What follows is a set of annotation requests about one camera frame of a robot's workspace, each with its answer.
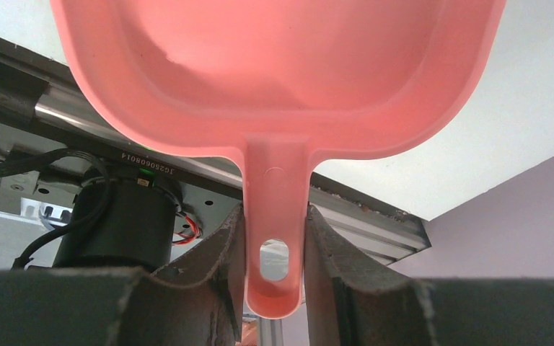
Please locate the black motor with wires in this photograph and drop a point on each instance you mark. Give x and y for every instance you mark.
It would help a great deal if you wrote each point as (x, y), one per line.
(123, 217)

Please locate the pink plastic dustpan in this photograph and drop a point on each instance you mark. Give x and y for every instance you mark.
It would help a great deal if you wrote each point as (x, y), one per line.
(277, 87)

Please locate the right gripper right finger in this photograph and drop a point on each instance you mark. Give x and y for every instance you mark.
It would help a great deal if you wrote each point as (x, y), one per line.
(352, 299)

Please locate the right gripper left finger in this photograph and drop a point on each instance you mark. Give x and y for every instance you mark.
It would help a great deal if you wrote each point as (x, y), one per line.
(195, 300)

